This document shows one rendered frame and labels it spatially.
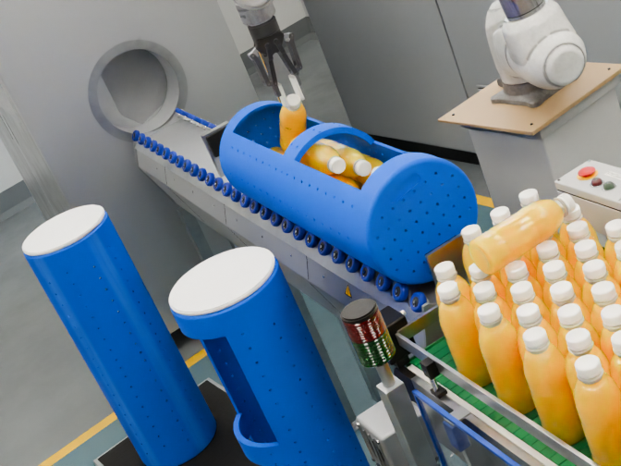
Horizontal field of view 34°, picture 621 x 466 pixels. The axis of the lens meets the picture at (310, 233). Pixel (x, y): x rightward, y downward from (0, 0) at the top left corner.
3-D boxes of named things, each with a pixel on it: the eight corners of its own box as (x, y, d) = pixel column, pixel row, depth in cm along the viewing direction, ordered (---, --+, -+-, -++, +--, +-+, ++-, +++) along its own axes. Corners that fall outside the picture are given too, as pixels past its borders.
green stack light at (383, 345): (383, 339, 176) (374, 316, 174) (403, 352, 171) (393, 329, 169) (353, 359, 175) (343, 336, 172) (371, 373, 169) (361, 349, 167)
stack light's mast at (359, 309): (395, 367, 179) (364, 292, 172) (413, 381, 173) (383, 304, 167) (365, 386, 177) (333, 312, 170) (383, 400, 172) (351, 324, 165)
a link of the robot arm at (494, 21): (544, 53, 289) (522, -20, 280) (570, 67, 273) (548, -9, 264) (492, 76, 289) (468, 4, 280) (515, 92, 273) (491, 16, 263)
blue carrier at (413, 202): (324, 157, 308) (277, 80, 295) (498, 231, 232) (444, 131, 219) (251, 216, 302) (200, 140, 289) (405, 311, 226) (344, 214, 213)
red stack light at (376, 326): (373, 316, 174) (366, 297, 173) (393, 328, 169) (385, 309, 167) (343, 336, 172) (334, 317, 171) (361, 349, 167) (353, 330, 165)
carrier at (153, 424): (221, 447, 345) (213, 402, 371) (106, 230, 308) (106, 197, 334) (143, 482, 345) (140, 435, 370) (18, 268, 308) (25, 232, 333)
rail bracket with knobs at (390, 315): (410, 337, 222) (395, 300, 217) (428, 349, 216) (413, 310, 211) (373, 361, 219) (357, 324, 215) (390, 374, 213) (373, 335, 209)
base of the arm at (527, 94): (523, 72, 298) (517, 55, 296) (580, 76, 280) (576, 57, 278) (480, 102, 291) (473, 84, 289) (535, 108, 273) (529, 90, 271)
